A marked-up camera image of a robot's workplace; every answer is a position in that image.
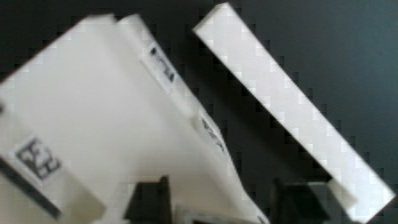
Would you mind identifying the white obstacle fence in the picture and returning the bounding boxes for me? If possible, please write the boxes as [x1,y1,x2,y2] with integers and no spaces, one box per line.
[195,3,397,223]

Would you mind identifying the white tagged cube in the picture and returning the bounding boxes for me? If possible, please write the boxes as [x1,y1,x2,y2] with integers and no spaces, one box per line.
[175,206,255,224]

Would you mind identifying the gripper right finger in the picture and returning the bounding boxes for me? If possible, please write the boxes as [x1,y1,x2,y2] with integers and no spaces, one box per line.
[269,179,351,224]

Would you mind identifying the white chair back frame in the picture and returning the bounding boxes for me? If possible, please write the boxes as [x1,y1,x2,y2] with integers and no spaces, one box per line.
[0,15,271,224]

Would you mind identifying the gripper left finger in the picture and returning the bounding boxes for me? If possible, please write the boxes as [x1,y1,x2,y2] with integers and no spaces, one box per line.
[123,176,173,224]

